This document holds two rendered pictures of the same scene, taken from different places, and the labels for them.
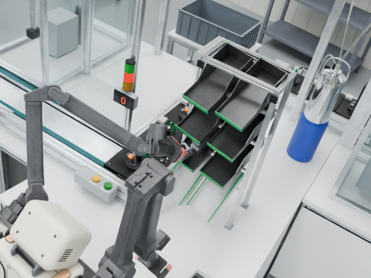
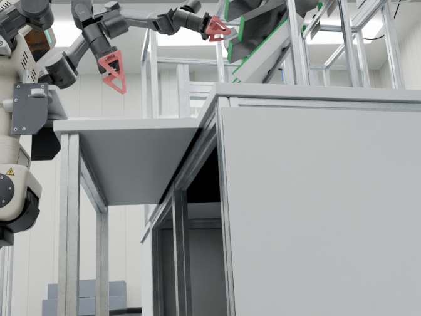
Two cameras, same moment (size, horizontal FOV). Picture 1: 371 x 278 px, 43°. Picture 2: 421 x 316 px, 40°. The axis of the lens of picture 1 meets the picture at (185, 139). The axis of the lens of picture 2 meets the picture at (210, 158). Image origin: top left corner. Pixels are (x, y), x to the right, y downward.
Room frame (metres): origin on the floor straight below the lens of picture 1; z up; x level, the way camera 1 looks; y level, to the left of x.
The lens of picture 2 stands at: (0.40, -1.33, 0.31)
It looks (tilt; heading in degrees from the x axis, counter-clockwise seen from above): 17 degrees up; 53
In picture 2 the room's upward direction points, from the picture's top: 3 degrees counter-clockwise
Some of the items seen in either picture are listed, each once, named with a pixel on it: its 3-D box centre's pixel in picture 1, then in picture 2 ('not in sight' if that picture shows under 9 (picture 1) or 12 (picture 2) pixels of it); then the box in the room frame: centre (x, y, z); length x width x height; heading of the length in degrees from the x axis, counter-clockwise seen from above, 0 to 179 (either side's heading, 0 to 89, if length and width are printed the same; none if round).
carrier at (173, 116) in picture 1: (191, 111); not in sight; (2.14, 0.00, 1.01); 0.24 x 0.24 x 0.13; 66
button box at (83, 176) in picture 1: (95, 183); not in sight; (1.52, 0.37, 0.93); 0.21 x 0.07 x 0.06; 66
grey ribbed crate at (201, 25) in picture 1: (218, 27); not in sight; (3.81, -0.06, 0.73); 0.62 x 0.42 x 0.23; 66
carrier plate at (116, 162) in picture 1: (138, 164); not in sight; (1.68, 0.20, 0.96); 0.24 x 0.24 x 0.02; 66
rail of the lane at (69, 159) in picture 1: (74, 160); not in sight; (1.65, 0.51, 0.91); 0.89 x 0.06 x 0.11; 66
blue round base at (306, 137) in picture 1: (307, 136); not in sight; (2.17, -0.67, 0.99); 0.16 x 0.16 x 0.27
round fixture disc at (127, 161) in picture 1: (138, 161); not in sight; (1.68, 0.20, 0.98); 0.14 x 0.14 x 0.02
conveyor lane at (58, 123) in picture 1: (94, 141); not in sight; (1.82, 0.47, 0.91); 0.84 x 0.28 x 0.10; 66
